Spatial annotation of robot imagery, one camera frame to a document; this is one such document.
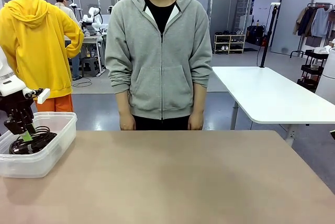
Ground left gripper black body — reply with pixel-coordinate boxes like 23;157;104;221
0;93;36;120

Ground black power cable coil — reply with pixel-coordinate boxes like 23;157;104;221
9;131;58;156

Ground person's left forearm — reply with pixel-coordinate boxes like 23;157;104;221
192;82;207;114

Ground person's right forearm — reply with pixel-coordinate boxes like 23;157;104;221
115;90;132;115

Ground person's right hand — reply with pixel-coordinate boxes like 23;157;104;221
119;113;136;131

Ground person's left hand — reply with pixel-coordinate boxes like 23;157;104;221
187;111;204;131

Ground clear plastic storage box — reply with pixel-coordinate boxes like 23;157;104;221
0;111;77;179

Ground orange shorts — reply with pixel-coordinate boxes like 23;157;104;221
35;94;75;113

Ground white table leg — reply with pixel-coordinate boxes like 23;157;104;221
284;124;297;147
231;97;239;130

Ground yellow hoodie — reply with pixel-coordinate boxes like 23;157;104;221
0;0;85;99

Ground black utility cart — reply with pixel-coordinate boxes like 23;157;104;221
297;48;330;93

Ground white table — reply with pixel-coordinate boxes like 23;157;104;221
211;65;335;125

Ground grey step stool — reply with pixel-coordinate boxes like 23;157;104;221
80;58;97;77

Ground grey workbench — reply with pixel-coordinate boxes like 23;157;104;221
74;34;106;77

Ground light blue shirt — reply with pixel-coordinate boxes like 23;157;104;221
310;8;331;38

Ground navy coat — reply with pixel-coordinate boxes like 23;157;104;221
298;6;319;38

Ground brown coat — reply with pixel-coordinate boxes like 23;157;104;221
292;6;309;36

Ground black pole with white top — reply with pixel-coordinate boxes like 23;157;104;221
257;2;281;69

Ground black tripod stand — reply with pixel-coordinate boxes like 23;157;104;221
69;0;83;23

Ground black bags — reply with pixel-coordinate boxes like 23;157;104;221
246;25;265;46

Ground black clothes rack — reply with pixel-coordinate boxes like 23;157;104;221
289;2;335;59

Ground black trousers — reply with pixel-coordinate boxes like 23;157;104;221
132;114;191;131

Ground wooden shoe rack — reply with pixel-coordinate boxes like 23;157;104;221
214;33;247;55

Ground grey zip hoodie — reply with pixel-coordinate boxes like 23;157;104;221
104;0;213;120

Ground black undershirt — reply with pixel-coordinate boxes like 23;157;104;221
140;0;180;33

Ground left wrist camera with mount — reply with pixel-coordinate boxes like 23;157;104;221
23;87;51;105

